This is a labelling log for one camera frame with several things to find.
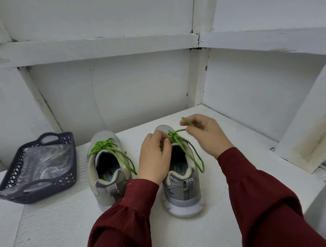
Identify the green shoelace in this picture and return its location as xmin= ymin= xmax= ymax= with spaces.
xmin=166 ymin=116 xmax=206 ymax=174
xmin=87 ymin=138 xmax=138 ymax=176

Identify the clear plastic bag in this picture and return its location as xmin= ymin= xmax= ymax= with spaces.
xmin=4 ymin=144 xmax=74 ymax=185

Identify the dark plastic lattice basket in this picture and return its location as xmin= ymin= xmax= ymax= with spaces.
xmin=0 ymin=131 xmax=78 ymax=205

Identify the person's left forearm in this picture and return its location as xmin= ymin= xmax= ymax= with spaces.
xmin=87 ymin=177 xmax=161 ymax=247

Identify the person's right forearm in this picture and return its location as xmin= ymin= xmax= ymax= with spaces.
xmin=217 ymin=147 xmax=326 ymax=247

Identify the person's right hand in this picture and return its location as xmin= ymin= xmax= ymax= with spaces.
xmin=179 ymin=113 xmax=235 ymax=159

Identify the person's left hand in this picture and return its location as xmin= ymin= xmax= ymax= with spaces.
xmin=138 ymin=130 xmax=173 ymax=185

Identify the grey mesh shoe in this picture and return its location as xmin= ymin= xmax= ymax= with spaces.
xmin=86 ymin=130 xmax=132 ymax=213
xmin=154 ymin=124 xmax=205 ymax=219

